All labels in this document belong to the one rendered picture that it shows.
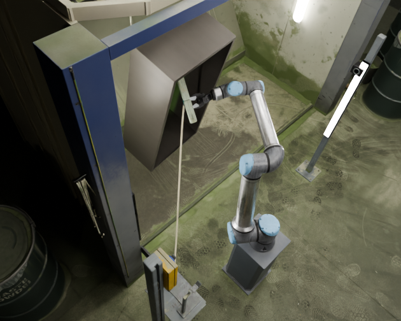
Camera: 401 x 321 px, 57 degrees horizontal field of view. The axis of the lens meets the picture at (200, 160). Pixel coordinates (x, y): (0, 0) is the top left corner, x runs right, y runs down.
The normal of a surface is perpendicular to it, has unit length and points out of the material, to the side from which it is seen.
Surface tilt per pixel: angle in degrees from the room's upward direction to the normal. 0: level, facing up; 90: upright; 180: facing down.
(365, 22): 90
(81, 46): 0
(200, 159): 0
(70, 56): 0
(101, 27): 57
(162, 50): 12
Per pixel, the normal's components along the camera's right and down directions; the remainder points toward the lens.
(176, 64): 0.22, -0.46
